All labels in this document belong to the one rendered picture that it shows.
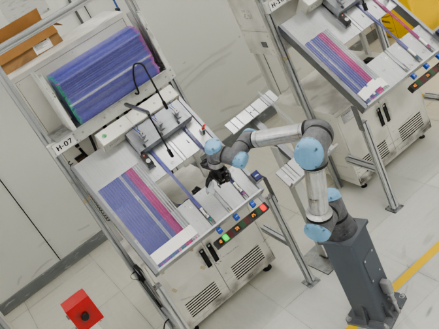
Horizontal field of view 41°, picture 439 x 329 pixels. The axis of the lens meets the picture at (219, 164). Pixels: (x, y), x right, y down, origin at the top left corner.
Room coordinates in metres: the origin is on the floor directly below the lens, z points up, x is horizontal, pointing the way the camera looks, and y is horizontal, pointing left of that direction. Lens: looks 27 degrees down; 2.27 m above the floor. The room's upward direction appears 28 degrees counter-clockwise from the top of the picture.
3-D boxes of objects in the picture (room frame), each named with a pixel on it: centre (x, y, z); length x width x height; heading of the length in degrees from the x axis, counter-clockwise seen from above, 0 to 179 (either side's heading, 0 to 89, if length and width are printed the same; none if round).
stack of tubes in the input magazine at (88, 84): (2.96, 0.30, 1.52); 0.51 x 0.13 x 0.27; 110
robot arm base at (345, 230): (2.19, -0.36, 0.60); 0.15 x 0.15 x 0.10
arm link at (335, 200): (2.18, -0.36, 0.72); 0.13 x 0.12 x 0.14; 137
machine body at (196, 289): (3.05, 0.40, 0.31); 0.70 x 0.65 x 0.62; 110
